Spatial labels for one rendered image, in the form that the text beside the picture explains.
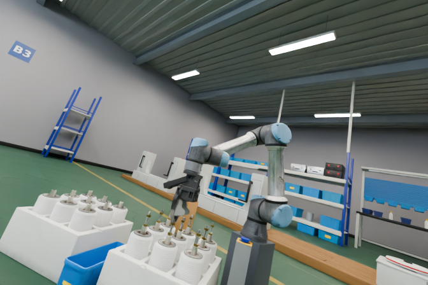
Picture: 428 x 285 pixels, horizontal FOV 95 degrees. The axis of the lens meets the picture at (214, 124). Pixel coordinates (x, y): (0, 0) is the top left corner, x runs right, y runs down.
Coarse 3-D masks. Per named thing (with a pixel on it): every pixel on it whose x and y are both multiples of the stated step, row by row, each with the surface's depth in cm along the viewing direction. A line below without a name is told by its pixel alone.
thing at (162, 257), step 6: (156, 246) 76; (162, 246) 76; (156, 252) 75; (162, 252) 74; (168, 252) 75; (174, 252) 76; (150, 258) 76; (156, 258) 74; (162, 258) 74; (168, 258) 75; (174, 258) 77; (150, 264) 74; (156, 264) 73; (162, 264) 74; (168, 264) 75; (162, 270) 73; (168, 270) 75
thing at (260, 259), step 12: (252, 240) 102; (228, 252) 108; (252, 252) 100; (264, 252) 102; (228, 264) 105; (252, 264) 98; (264, 264) 102; (228, 276) 103; (252, 276) 96; (264, 276) 102
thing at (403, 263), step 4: (388, 256) 182; (392, 256) 191; (388, 260) 181; (392, 260) 176; (396, 260) 174; (400, 260) 179; (404, 260) 180; (396, 264) 173; (400, 264) 171; (404, 264) 169; (408, 264) 170; (412, 264) 175; (408, 268) 167; (412, 268) 165; (416, 268) 164; (420, 268) 164; (424, 268) 170; (420, 272) 163; (424, 272) 162
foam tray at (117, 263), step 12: (108, 252) 76; (120, 252) 77; (108, 264) 74; (120, 264) 73; (132, 264) 73; (144, 264) 73; (216, 264) 91; (108, 276) 73; (120, 276) 72; (132, 276) 71; (144, 276) 70; (156, 276) 69; (168, 276) 70; (204, 276) 77; (216, 276) 91
